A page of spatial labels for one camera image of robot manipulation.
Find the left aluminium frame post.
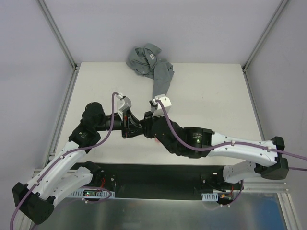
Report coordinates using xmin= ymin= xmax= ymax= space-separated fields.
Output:
xmin=36 ymin=0 xmax=77 ymax=70

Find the aluminium frame post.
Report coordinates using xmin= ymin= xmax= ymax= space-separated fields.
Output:
xmin=36 ymin=0 xmax=77 ymax=70
xmin=242 ymin=0 xmax=291 ymax=72

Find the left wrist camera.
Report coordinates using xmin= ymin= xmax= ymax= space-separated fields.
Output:
xmin=116 ymin=93 xmax=132 ymax=120

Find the right aluminium frame post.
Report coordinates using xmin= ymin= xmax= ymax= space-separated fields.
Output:
xmin=242 ymin=0 xmax=291 ymax=72

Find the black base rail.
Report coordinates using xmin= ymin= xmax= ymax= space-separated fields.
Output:
xmin=96 ymin=163 xmax=242 ymax=200

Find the right white cable duct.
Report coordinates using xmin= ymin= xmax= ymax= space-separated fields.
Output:
xmin=201 ymin=192 xmax=233 ymax=202

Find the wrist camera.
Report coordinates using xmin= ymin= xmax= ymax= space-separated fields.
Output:
xmin=116 ymin=93 xmax=132 ymax=120
xmin=149 ymin=94 xmax=172 ymax=117

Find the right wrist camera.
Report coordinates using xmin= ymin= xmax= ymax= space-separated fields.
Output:
xmin=149 ymin=94 xmax=172 ymax=117

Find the white cable duct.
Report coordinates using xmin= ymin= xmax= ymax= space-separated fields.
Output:
xmin=201 ymin=192 xmax=233 ymax=202
xmin=68 ymin=188 xmax=115 ymax=199

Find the left white cable duct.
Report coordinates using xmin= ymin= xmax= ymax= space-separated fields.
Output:
xmin=68 ymin=188 xmax=115 ymax=199

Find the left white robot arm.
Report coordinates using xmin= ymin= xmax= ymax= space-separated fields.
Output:
xmin=12 ymin=97 xmax=131 ymax=225

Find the grey shirt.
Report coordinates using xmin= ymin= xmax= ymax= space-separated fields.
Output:
xmin=126 ymin=43 xmax=175 ymax=97

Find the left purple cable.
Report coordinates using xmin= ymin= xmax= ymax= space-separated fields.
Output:
xmin=9 ymin=92 xmax=125 ymax=230

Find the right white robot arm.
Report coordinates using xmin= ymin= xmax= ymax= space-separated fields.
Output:
xmin=141 ymin=112 xmax=289 ymax=189

